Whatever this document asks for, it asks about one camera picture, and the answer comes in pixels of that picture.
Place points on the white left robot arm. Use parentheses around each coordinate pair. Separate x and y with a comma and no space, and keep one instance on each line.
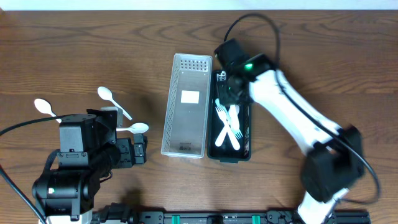
(65,191)

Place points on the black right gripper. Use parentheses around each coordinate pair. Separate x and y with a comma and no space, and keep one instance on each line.
(228,90)

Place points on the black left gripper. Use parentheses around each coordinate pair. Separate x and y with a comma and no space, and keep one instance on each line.
(138,149)

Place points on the white plastic spoon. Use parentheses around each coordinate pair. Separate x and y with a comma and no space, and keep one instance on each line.
(44,107)
(106,94)
(136,128)
(220,139)

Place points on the pale green plastic fork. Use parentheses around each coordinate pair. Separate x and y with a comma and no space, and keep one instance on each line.
(237,133)

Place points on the white plastic fork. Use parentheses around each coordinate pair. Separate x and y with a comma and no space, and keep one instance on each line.
(223,117)
(233,112)

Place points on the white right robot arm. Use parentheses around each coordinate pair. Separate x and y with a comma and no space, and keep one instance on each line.
(333,155)

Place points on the dark green plastic basket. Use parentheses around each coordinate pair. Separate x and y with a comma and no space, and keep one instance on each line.
(226,153)

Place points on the clear white plastic basket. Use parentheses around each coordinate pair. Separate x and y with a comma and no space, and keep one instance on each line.
(187,107)

